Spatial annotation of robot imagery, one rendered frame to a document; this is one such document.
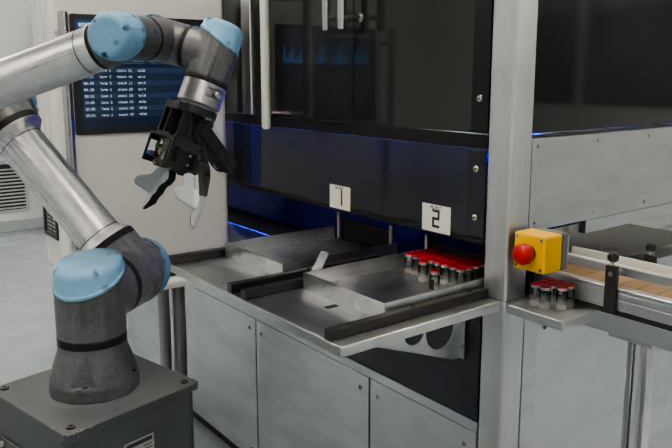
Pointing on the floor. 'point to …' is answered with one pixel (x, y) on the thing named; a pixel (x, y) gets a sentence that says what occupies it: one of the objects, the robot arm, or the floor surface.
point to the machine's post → (508, 186)
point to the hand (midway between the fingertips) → (170, 220)
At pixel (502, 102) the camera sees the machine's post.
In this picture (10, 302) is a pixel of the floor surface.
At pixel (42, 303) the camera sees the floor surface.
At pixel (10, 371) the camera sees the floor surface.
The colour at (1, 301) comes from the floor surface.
